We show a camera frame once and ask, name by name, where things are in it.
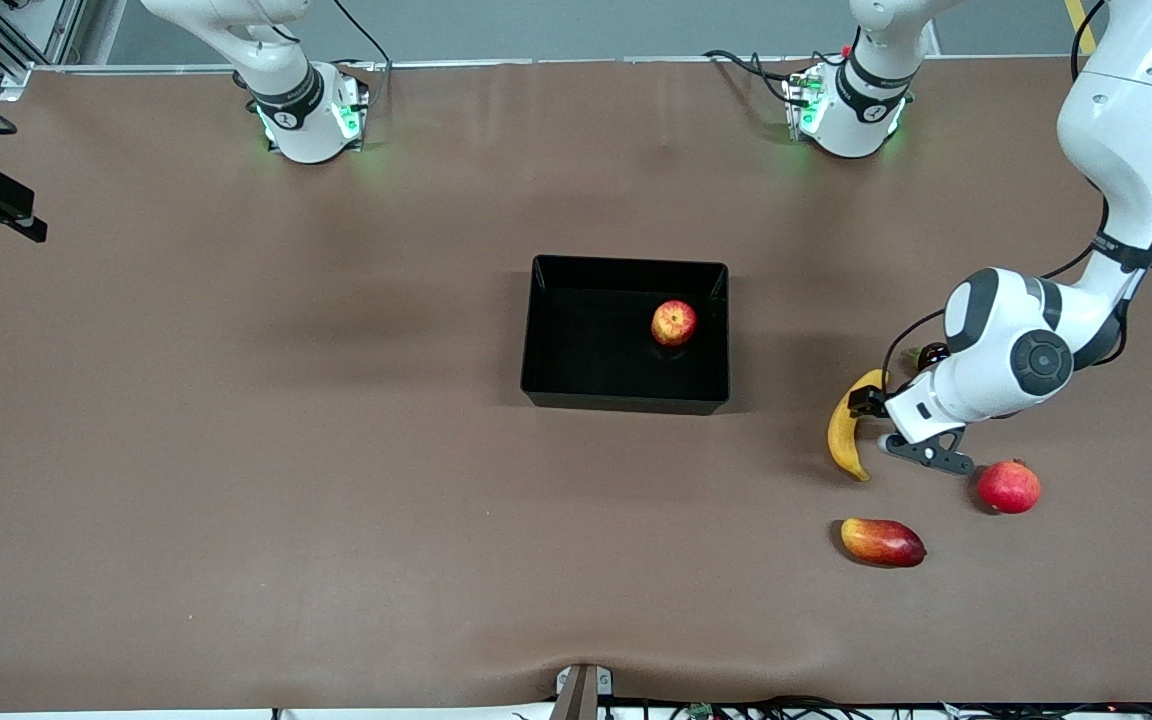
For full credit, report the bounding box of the black plastic box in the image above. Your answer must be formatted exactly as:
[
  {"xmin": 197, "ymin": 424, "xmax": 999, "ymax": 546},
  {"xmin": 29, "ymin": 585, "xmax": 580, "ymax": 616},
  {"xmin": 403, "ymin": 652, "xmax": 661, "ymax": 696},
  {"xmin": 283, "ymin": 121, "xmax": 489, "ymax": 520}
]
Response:
[{"xmin": 520, "ymin": 254, "xmax": 731, "ymax": 416}]

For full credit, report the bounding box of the yellow banana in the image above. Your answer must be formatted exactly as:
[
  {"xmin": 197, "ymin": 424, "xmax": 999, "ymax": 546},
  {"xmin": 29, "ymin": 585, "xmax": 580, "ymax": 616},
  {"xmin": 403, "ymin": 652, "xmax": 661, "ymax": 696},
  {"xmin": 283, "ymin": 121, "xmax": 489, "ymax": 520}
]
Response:
[{"xmin": 828, "ymin": 368, "xmax": 890, "ymax": 483}]

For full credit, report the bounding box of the brown table mat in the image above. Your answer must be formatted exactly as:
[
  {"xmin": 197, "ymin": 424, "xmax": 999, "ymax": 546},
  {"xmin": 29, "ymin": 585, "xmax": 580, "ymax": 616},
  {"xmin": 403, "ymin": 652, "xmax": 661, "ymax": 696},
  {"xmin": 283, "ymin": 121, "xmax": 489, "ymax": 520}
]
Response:
[{"xmin": 0, "ymin": 55, "xmax": 1152, "ymax": 713}]

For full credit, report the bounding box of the yellow black hazard tape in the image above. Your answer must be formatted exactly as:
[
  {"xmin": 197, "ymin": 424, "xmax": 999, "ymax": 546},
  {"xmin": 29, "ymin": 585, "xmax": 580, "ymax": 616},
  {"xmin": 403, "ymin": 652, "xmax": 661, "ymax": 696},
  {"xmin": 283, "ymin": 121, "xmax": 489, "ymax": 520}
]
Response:
[{"xmin": 1063, "ymin": 0, "xmax": 1103, "ymax": 57}]

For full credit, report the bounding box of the red yellow mango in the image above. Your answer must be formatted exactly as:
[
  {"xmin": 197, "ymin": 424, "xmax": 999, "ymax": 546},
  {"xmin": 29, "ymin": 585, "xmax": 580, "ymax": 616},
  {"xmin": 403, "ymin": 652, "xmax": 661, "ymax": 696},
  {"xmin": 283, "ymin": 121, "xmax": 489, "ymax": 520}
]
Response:
[{"xmin": 840, "ymin": 517, "xmax": 927, "ymax": 569}]

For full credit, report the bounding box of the red yellow apple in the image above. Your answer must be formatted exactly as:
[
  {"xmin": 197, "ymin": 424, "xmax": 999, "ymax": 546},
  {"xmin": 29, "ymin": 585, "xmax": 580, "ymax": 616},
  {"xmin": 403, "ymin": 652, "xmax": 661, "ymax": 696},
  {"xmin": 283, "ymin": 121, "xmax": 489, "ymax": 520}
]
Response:
[{"xmin": 651, "ymin": 300, "xmax": 698, "ymax": 348}]

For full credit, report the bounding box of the red pomegranate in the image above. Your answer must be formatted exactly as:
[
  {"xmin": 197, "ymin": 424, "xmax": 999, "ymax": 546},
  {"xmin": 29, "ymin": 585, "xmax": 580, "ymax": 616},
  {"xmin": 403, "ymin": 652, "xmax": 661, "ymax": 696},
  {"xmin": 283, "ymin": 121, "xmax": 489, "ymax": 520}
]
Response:
[{"xmin": 977, "ymin": 459, "xmax": 1042, "ymax": 515}]

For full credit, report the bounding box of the metal camera post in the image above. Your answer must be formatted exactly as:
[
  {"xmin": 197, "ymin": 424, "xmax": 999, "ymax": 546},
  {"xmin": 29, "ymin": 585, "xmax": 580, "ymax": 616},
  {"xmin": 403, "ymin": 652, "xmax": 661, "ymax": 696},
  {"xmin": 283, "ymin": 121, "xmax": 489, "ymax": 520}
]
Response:
[{"xmin": 553, "ymin": 663, "xmax": 615, "ymax": 720}]

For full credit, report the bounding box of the black base power cable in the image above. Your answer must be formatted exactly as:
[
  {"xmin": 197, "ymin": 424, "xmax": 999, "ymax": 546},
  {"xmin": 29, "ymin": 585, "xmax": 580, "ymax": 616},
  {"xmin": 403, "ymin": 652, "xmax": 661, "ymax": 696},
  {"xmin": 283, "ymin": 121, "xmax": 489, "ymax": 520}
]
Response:
[
  {"xmin": 331, "ymin": 0, "xmax": 394, "ymax": 79},
  {"xmin": 703, "ymin": 47, "xmax": 842, "ymax": 107}
]

